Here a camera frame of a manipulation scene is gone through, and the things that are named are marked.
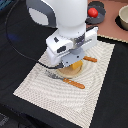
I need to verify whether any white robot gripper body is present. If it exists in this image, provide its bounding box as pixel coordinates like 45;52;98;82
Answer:
46;26;98;69

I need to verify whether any orange toy cracker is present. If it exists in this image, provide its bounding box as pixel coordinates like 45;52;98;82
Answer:
70;60;83;70

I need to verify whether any red toy tomato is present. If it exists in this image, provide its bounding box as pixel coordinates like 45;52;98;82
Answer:
88;8;98;18

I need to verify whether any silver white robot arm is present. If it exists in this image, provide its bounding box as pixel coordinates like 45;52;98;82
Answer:
26;0;98;69

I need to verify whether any round wooden plate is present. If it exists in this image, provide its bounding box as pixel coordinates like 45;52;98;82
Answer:
57;65;83;78

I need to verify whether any beige woven placemat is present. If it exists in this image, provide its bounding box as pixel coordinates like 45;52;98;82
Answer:
14;41;114;128

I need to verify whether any grey toy frying pan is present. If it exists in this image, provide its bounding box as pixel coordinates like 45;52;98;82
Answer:
86;5;106;24

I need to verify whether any beige toy pot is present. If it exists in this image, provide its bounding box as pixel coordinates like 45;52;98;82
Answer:
119;5;128;30

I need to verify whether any toy fork wooden handle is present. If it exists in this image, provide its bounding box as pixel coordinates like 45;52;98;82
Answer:
83;56;97;62

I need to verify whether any toy knife wooden handle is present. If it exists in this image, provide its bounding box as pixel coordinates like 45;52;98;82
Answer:
44;71;86;90

